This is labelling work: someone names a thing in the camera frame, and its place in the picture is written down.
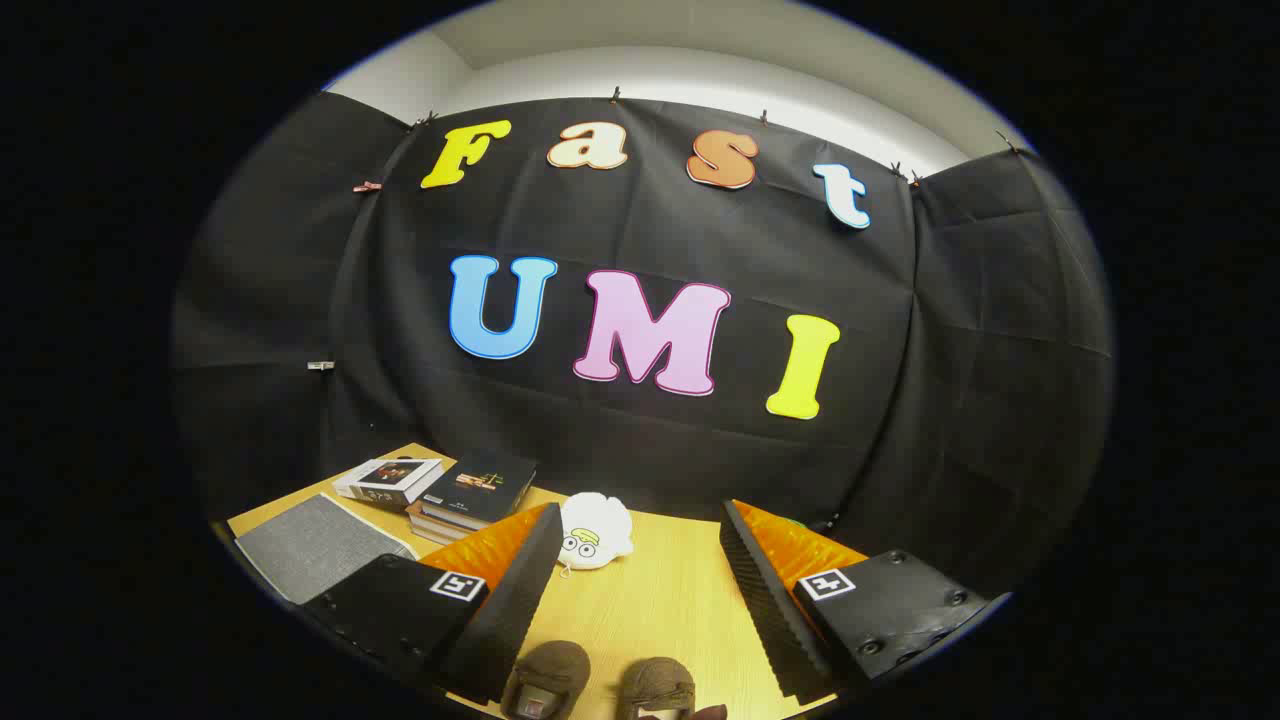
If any white plush toy with face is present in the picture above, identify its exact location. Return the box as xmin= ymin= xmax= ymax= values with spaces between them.
xmin=557 ymin=491 xmax=635 ymax=579

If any brown fuzzy shoe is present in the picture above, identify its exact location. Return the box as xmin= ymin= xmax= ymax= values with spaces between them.
xmin=612 ymin=656 xmax=698 ymax=720
xmin=500 ymin=640 xmax=593 ymax=720

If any brown cover book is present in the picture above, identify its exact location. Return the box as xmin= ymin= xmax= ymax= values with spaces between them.
xmin=406 ymin=503 xmax=469 ymax=537

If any dark hardcover book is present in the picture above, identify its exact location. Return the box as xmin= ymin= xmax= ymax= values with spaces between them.
xmin=420 ymin=450 xmax=538 ymax=529

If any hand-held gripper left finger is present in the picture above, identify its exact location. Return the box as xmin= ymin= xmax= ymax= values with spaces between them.
xmin=300 ymin=503 xmax=566 ymax=707

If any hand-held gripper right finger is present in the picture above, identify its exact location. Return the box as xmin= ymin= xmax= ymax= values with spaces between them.
xmin=718 ymin=498 xmax=1013 ymax=707

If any white book with portrait cover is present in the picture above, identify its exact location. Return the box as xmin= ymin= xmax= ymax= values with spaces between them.
xmin=332 ymin=457 xmax=444 ymax=507

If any grey fabric storage box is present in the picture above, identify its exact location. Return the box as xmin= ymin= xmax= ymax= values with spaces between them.
xmin=233 ymin=492 xmax=419 ymax=606

